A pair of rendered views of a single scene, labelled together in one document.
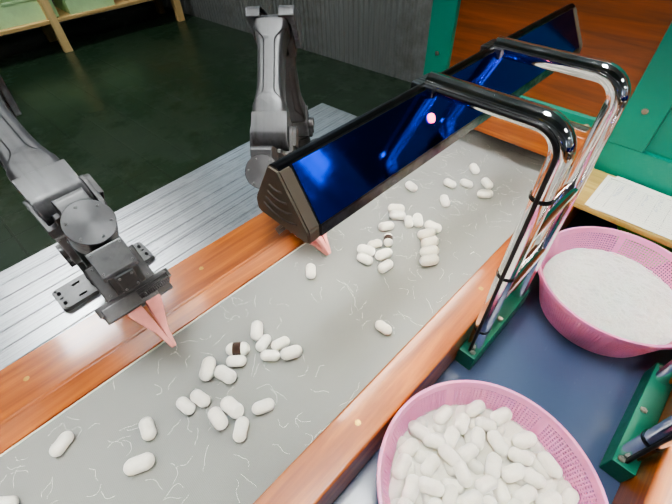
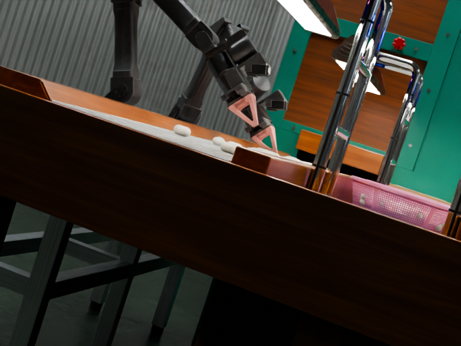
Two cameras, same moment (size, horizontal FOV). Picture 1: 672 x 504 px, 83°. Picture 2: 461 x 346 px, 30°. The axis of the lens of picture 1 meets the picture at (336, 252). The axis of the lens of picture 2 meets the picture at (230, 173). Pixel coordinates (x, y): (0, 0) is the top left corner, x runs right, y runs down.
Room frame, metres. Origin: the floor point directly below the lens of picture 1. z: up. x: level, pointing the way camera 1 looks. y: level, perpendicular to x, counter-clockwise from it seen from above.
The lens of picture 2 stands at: (-1.54, 1.37, 0.78)
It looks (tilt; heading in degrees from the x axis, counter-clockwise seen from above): 3 degrees down; 329
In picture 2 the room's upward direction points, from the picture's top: 18 degrees clockwise
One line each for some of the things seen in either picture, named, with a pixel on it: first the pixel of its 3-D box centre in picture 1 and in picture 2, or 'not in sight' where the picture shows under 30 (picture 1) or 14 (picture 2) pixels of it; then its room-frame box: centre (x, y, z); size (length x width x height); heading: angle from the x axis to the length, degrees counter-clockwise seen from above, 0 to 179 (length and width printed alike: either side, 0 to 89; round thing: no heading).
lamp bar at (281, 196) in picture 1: (462, 88); (363, 66); (0.49, -0.18, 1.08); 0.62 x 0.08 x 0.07; 133
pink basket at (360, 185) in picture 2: not in sight; (401, 213); (-0.09, 0.04, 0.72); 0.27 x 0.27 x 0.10
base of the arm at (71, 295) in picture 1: (97, 264); not in sight; (0.55, 0.51, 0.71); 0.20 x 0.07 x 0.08; 136
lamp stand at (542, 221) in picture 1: (482, 219); (370, 132); (0.43, -0.23, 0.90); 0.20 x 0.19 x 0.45; 133
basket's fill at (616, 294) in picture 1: (604, 298); not in sight; (0.40, -0.49, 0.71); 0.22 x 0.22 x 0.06
